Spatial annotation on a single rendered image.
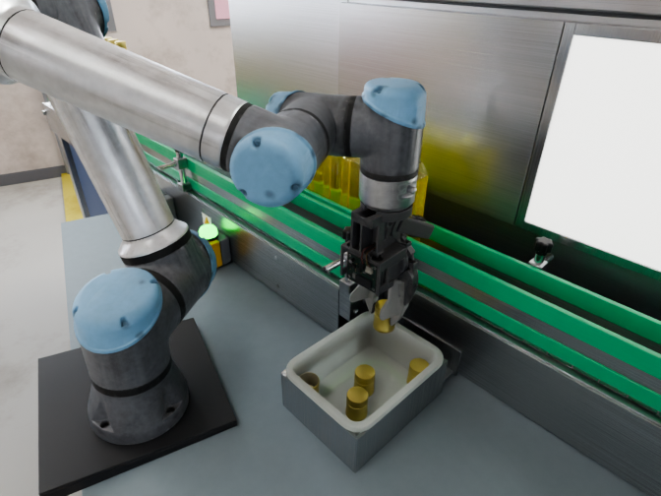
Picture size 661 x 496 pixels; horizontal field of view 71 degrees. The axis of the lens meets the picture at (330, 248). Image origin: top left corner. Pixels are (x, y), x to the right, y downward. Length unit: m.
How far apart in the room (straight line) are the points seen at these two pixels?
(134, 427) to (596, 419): 0.68
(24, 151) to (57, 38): 3.46
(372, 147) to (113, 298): 0.40
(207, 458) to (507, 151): 0.71
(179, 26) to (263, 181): 3.50
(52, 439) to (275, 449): 0.33
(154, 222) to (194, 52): 3.25
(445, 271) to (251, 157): 0.48
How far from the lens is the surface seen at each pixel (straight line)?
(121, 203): 0.75
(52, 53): 0.56
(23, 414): 2.08
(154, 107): 0.50
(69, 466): 0.82
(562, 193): 0.86
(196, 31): 3.95
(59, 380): 0.94
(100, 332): 0.68
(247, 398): 0.85
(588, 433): 0.83
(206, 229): 1.12
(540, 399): 0.83
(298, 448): 0.78
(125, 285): 0.71
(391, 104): 0.54
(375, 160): 0.57
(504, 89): 0.87
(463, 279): 0.81
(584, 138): 0.83
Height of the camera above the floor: 1.39
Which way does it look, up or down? 32 degrees down
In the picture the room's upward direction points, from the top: 1 degrees clockwise
